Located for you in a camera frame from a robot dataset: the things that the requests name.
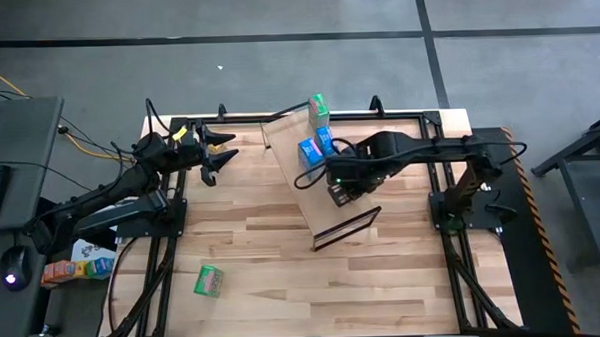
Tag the blue Rice Krispies cereal box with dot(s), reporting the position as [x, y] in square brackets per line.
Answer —
[309, 155]
[325, 140]

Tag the black hazard-striped floor mat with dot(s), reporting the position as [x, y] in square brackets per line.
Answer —
[524, 281]

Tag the white printed box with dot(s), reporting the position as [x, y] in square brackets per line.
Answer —
[90, 251]

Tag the grey metal table frame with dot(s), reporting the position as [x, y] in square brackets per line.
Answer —
[582, 218]

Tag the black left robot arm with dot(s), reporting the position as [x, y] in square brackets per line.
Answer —
[126, 212]

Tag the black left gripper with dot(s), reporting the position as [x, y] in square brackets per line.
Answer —
[191, 149]

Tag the wooden shelf with black frame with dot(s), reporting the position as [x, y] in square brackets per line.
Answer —
[291, 139]

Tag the black computer mouse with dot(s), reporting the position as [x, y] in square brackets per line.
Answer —
[15, 266]

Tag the black hook clamp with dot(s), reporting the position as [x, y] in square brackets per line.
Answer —
[221, 112]
[376, 105]

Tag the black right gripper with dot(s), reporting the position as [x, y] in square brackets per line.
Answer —
[348, 192]

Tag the black aluminium table frame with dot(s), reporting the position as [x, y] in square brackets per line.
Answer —
[408, 115]

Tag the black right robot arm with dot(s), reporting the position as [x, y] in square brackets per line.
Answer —
[429, 146]

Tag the green cereal box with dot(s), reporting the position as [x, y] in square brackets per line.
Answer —
[209, 282]
[319, 113]

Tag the green and blue box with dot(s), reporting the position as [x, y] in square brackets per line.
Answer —
[100, 268]

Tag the orange cereal box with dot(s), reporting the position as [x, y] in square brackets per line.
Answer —
[58, 272]

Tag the grey desk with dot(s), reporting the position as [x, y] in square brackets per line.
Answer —
[19, 148]

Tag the yellow tape tag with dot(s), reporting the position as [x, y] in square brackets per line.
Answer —
[179, 134]

